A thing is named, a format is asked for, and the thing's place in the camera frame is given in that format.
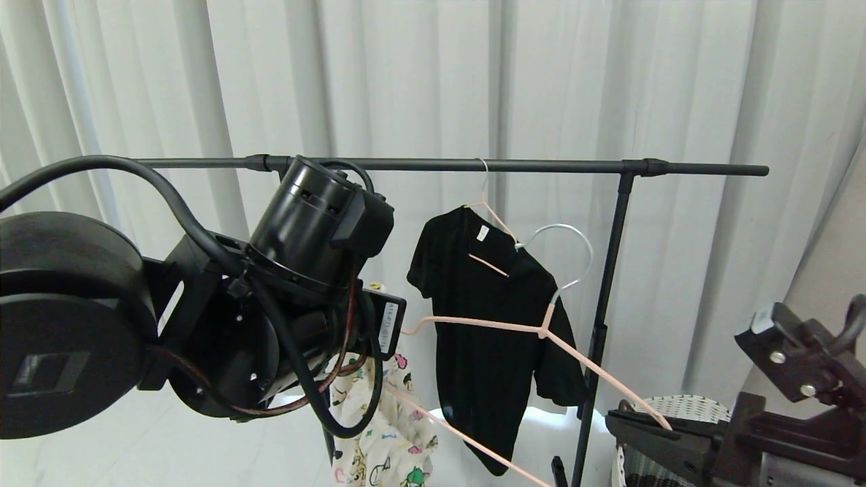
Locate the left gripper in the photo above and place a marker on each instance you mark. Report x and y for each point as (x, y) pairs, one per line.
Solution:
(389, 325)

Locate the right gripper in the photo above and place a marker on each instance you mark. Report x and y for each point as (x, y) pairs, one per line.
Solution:
(798, 460)

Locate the pink clothes hanger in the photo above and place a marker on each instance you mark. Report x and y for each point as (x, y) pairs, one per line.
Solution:
(487, 325)
(497, 220)

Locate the black T-shirt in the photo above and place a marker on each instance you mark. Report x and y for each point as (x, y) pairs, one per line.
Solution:
(487, 365)

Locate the cream printed garment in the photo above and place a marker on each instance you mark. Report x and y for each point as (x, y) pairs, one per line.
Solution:
(385, 446)

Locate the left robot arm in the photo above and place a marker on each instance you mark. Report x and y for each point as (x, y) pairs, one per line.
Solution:
(67, 325)

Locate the white laundry basket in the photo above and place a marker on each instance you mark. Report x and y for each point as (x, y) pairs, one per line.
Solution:
(697, 406)

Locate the black clothes rack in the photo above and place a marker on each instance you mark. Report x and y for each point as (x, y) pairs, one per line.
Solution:
(555, 165)

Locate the white curtain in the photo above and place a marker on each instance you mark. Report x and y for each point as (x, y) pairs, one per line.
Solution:
(169, 81)

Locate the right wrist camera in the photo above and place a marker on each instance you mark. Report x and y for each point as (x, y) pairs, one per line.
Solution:
(798, 365)

